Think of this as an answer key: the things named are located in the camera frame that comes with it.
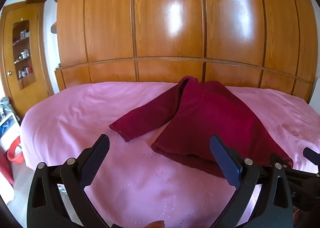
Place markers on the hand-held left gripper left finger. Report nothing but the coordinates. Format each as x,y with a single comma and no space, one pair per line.
96,158

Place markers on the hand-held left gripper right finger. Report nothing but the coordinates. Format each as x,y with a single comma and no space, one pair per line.
226,158

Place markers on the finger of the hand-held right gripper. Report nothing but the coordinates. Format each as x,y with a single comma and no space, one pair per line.
275,158
311,155

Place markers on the maroon sweater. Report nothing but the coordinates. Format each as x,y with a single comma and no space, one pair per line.
205,118

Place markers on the person's left hand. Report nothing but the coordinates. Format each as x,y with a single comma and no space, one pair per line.
156,225

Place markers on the pink bedspread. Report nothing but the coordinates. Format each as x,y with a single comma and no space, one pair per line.
75,108

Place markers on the white board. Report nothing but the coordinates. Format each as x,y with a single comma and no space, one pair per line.
315,99

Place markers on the red bucket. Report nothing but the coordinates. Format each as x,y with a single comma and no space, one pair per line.
16,154

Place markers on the red cloth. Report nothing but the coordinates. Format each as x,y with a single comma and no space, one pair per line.
5,168

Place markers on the white and blue box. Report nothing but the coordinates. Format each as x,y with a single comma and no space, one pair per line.
8,125

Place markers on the small shelf bottles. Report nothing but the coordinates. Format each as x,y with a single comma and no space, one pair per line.
23,55
25,34
26,71

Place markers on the wooden cabinet with shelf niche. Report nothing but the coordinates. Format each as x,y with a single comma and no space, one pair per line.
42,55

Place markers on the wooden panelled wardrobe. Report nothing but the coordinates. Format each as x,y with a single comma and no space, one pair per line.
170,17

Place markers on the small wooden wall shelf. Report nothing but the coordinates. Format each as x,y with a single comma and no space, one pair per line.
54,27

